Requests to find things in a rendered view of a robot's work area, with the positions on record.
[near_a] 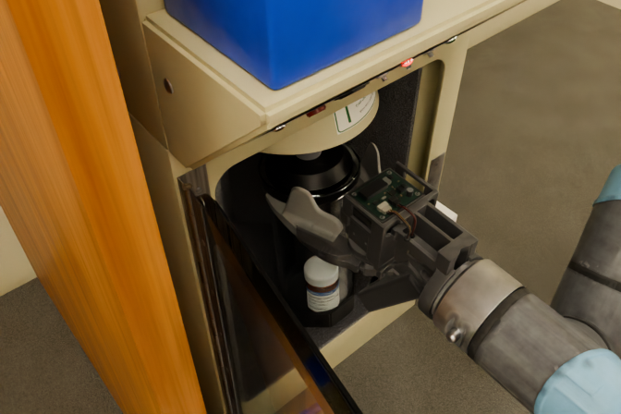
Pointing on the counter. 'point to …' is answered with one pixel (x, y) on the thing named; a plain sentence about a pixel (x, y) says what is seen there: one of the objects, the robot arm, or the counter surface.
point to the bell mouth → (330, 128)
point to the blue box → (293, 3)
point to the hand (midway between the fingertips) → (310, 181)
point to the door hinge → (196, 178)
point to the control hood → (450, 18)
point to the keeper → (435, 171)
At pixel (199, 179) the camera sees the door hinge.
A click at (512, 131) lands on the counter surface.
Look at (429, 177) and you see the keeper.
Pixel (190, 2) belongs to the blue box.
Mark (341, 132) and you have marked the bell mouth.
